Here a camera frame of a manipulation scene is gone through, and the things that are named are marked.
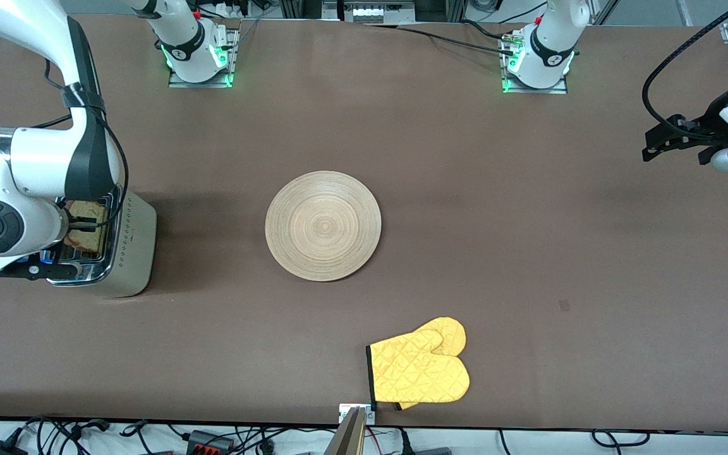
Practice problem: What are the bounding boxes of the brown bread slice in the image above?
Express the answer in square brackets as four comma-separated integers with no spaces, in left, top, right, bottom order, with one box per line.
[64,200,109,255]

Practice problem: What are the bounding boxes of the round wooden plate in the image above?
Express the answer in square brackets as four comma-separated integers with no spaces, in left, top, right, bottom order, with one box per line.
[265,171,382,282]

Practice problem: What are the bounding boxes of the silver two-slot toaster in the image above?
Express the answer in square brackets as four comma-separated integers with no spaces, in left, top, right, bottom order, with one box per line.
[47,188,158,299]

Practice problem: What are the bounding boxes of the black connector with orange levers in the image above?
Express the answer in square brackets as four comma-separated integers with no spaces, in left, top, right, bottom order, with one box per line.
[187,430,236,454]

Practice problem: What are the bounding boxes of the white terminal block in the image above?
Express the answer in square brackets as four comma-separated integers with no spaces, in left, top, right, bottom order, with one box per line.
[344,5,397,23]

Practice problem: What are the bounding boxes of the yellow quilted oven mitt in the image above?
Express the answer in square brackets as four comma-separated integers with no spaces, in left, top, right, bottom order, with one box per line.
[366,317,471,411]

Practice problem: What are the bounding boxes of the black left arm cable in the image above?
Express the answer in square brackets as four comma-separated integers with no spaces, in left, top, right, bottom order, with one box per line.
[641,0,728,137]

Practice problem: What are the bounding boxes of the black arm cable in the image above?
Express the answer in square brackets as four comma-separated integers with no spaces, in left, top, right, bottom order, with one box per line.
[641,0,728,137]
[29,57,130,228]

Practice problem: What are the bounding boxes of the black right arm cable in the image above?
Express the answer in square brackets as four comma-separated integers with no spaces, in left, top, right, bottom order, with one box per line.
[29,57,130,228]

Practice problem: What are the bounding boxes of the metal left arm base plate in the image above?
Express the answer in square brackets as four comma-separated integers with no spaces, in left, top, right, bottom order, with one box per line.
[501,32,569,95]

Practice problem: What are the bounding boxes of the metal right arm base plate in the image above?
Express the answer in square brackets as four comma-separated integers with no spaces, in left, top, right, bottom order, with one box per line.
[168,27,236,88]

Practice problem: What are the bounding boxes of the short black table cable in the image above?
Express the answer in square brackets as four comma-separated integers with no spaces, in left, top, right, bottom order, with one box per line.
[462,19,516,42]

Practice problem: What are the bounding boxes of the long black table cable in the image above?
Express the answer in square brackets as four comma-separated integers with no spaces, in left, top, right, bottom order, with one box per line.
[396,25,516,56]

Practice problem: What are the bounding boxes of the small metal clamp bracket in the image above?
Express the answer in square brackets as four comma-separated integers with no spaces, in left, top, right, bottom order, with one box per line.
[339,404,377,425]

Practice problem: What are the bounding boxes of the tan camera mount post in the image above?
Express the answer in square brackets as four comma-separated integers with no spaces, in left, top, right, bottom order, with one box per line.
[324,407,368,455]

